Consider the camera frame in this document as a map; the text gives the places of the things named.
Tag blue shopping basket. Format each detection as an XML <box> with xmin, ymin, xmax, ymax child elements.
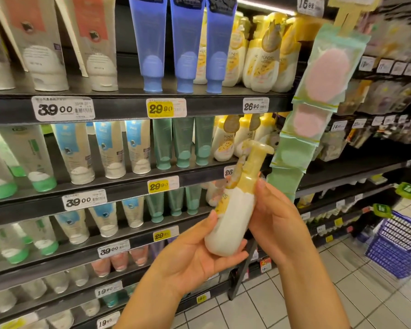
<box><xmin>364</xmin><ymin>210</ymin><xmax>411</xmax><ymax>280</ymax></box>

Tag person's right hand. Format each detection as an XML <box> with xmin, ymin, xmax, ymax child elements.
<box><xmin>248</xmin><ymin>177</ymin><xmax>316</xmax><ymax>268</ymax></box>

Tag pink cleanser tube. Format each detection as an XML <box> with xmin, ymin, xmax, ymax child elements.
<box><xmin>129</xmin><ymin>245</ymin><xmax>149</xmax><ymax>267</ymax></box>
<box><xmin>110</xmin><ymin>252</ymin><xmax>129</xmax><ymax>272</ymax></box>
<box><xmin>91</xmin><ymin>258</ymin><xmax>111</xmax><ymax>278</ymax></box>

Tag green shelf sign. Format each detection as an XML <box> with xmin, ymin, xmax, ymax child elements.
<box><xmin>373</xmin><ymin>203</ymin><xmax>393</xmax><ymax>218</ymax></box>
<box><xmin>395</xmin><ymin>182</ymin><xmax>411</xmax><ymax>200</ymax></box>

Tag black metal shelf unit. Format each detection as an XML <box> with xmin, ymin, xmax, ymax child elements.
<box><xmin>0</xmin><ymin>0</ymin><xmax>307</xmax><ymax>329</ymax></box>

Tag blue cleanser tube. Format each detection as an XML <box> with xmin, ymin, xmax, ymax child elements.
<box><xmin>128</xmin><ymin>0</ymin><xmax>169</xmax><ymax>93</ymax></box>
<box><xmin>170</xmin><ymin>0</ymin><xmax>207</xmax><ymax>94</ymax></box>
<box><xmin>206</xmin><ymin>0</ymin><xmax>238</xmax><ymax>94</ymax></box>

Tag cream pump bottle brown tag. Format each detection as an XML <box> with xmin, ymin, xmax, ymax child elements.
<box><xmin>212</xmin><ymin>115</ymin><xmax>240</xmax><ymax>162</ymax></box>
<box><xmin>254</xmin><ymin>113</ymin><xmax>277</xmax><ymax>144</ymax></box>
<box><xmin>234</xmin><ymin>114</ymin><xmax>261</xmax><ymax>158</ymax></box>

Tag yellow white price tag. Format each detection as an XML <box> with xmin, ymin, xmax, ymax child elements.
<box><xmin>153</xmin><ymin>225</ymin><xmax>180</xmax><ymax>242</ymax></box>
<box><xmin>146</xmin><ymin>98</ymin><xmax>187</xmax><ymax>119</ymax></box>
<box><xmin>147</xmin><ymin>175</ymin><xmax>180</xmax><ymax>194</ymax></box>

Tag person's left forearm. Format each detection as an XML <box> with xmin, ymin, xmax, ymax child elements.
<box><xmin>114</xmin><ymin>268</ymin><xmax>192</xmax><ymax>329</ymax></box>

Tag small teal tube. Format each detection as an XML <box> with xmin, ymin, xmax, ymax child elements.
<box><xmin>102</xmin><ymin>291</ymin><xmax>119</xmax><ymax>308</ymax></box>

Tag white pump bottle yellow cap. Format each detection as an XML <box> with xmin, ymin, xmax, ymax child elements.
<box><xmin>204</xmin><ymin>140</ymin><xmax>275</xmax><ymax>257</ymax></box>

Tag purple cleanser tube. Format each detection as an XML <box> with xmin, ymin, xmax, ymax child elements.
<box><xmin>149</xmin><ymin>240</ymin><xmax>166</xmax><ymax>260</ymax></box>

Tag plain white tube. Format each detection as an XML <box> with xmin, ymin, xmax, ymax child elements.
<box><xmin>68</xmin><ymin>265</ymin><xmax>90</xmax><ymax>287</ymax></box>
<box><xmin>80</xmin><ymin>298</ymin><xmax>101</xmax><ymax>318</ymax></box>
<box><xmin>46</xmin><ymin>310</ymin><xmax>75</xmax><ymax>329</ymax></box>
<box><xmin>45</xmin><ymin>272</ymin><xmax>70</xmax><ymax>294</ymax></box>
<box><xmin>0</xmin><ymin>289</ymin><xmax>18</xmax><ymax>314</ymax></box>
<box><xmin>21</xmin><ymin>279</ymin><xmax>48</xmax><ymax>300</ymax></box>

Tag teal cleanser tube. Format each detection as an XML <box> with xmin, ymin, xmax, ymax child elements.
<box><xmin>194</xmin><ymin>116</ymin><xmax>216</xmax><ymax>166</ymax></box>
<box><xmin>153</xmin><ymin>118</ymin><xmax>174</xmax><ymax>170</ymax></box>
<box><xmin>172</xmin><ymin>117</ymin><xmax>194</xmax><ymax>168</ymax></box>
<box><xmin>145</xmin><ymin>192</ymin><xmax>165</xmax><ymax>224</ymax></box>
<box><xmin>167</xmin><ymin>188</ymin><xmax>185</xmax><ymax>217</ymax></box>
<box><xmin>186</xmin><ymin>185</ymin><xmax>203</xmax><ymax>215</ymax></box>

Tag green packet pink sponge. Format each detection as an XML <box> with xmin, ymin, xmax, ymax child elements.
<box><xmin>280</xmin><ymin>98</ymin><xmax>340</xmax><ymax>145</ymax></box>
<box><xmin>293</xmin><ymin>23</ymin><xmax>372</xmax><ymax>111</ymax></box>

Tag dark shelf unit assorted packets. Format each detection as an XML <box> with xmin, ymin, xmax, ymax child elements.
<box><xmin>295</xmin><ymin>0</ymin><xmax>411</xmax><ymax>249</ymax></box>

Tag large white price tag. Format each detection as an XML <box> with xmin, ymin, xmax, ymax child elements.
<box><xmin>62</xmin><ymin>189</ymin><xmax>108</xmax><ymax>212</ymax></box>
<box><xmin>31</xmin><ymin>96</ymin><xmax>96</xmax><ymax>122</ymax></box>
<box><xmin>97</xmin><ymin>239</ymin><xmax>131</xmax><ymax>259</ymax></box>

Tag row of small shelf tags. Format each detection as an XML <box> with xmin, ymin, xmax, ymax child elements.
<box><xmin>358</xmin><ymin>55</ymin><xmax>411</xmax><ymax>77</ymax></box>

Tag person's right forearm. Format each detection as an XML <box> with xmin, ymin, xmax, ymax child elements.
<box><xmin>277</xmin><ymin>249</ymin><xmax>350</xmax><ymax>329</ymax></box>

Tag white tube blue label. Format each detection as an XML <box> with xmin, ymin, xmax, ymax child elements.
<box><xmin>54</xmin><ymin>210</ymin><xmax>90</xmax><ymax>245</ymax></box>
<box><xmin>51</xmin><ymin>123</ymin><xmax>96</xmax><ymax>185</ymax></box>
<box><xmin>94</xmin><ymin>121</ymin><xmax>126</xmax><ymax>179</ymax></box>
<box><xmin>88</xmin><ymin>202</ymin><xmax>119</xmax><ymax>238</ymax></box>
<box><xmin>121</xmin><ymin>196</ymin><xmax>145</xmax><ymax>228</ymax></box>
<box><xmin>125</xmin><ymin>119</ymin><xmax>151</xmax><ymax>175</ymax></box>

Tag person's left hand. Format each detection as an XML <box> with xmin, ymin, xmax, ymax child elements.
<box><xmin>150</xmin><ymin>210</ymin><xmax>249</xmax><ymax>299</ymax></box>

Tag small white bottle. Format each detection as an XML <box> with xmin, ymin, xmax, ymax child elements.
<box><xmin>205</xmin><ymin>181</ymin><xmax>227</xmax><ymax>207</ymax></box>

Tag row of yellow pump bottles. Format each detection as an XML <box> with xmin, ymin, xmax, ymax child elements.
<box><xmin>193</xmin><ymin>10</ymin><xmax>303</xmax><ymax>93</ymax></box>

